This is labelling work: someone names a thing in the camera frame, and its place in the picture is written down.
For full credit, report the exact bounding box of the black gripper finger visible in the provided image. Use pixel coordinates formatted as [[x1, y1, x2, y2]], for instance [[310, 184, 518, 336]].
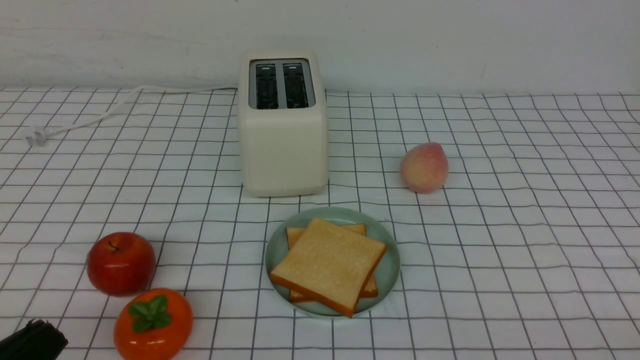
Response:
[[0, 319, 69, 360]]

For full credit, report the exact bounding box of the toasted bread slice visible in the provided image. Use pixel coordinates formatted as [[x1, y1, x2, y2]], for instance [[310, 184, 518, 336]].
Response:
[[269, 218, 387, 318], [286, 223, 379, 303]]

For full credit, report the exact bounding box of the orange persimmon with leaves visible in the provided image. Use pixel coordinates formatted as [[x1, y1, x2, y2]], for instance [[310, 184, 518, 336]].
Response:
[[113, 288, 194, 360]]

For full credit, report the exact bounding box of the pink peach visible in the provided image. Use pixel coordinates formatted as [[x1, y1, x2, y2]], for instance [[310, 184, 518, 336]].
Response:
[[400, 142, 450, 194]]

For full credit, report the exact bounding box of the cream white toaster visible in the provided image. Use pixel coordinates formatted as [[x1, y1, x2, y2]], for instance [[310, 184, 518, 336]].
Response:
[[237, 49, 329, 198]]

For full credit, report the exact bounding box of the white power cord with plug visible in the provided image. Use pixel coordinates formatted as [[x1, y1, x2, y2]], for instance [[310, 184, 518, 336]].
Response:
[[25, 85, 238, 148]]

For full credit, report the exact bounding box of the white grid tablecloth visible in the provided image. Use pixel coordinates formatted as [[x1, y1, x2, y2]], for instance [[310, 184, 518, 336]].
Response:
[[0, 88, 640, 360]]

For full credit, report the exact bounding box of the light green plate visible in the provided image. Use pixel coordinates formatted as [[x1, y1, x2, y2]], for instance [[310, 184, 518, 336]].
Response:
[[263, 206, 402, 318]]

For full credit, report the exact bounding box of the red apple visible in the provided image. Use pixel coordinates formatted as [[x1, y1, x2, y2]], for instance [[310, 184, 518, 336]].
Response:
[[86, 231, 156, 297]]

